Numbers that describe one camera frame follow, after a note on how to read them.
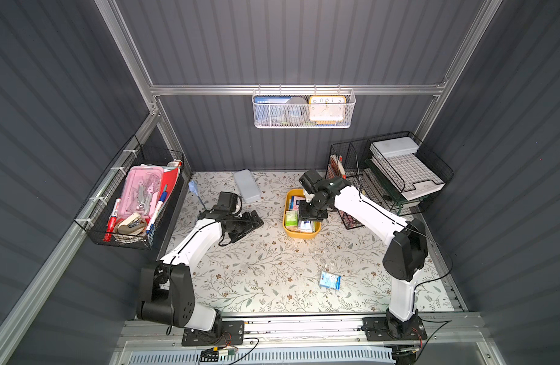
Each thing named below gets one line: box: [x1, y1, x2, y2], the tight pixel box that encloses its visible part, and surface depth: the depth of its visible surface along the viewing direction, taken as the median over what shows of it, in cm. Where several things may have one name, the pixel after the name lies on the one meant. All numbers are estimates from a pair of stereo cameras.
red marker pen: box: [102, 197, 121, 242], surface depth 66 cm
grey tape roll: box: [284, 96, 309, 124], surface depth 89 cm
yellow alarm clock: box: [308, 95, 347, 125], surface depth 90 cm
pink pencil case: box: [118, 165, 164, 219], surface depth 74 cm
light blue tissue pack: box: [318, 270, 342, 291], surface depth 84 cm
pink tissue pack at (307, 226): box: [298, 219, 315, 233], surface depth 85 cm
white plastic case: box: [233, 168, 261, 203], surface depth 117 cm
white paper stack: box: [370, 136, 446, 201], surface depth 98 cm
